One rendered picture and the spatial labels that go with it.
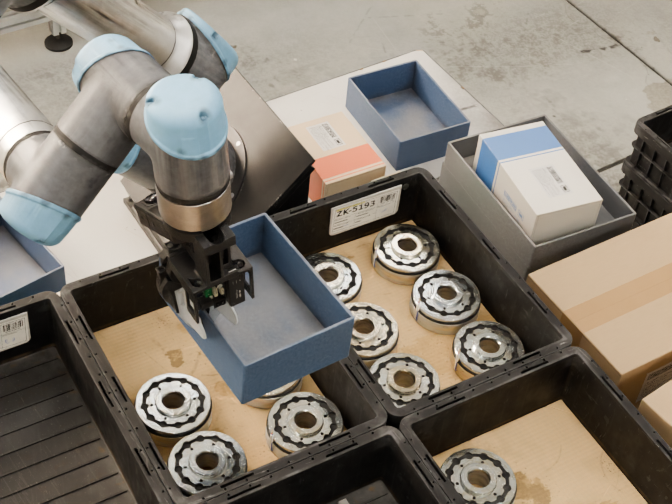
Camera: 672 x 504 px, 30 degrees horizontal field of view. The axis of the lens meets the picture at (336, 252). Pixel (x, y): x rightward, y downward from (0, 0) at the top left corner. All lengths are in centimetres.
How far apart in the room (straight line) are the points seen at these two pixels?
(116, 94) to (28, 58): 243
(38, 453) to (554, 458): 69
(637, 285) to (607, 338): 13
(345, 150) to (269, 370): 84
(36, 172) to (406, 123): 121
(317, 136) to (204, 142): 105
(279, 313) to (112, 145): 37
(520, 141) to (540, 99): 157
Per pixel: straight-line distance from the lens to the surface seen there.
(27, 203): 128
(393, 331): 180
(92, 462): 169
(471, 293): 187
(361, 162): 217
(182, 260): 133
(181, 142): 117
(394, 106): 241
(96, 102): 126
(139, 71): 125
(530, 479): 172
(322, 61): 367
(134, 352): 180
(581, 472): 174
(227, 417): 172
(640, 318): 191
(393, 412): 162
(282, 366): 143
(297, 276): 153
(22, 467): 169
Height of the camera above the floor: 222
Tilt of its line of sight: 46 degrees down
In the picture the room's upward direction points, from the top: 7 degrees clockwise
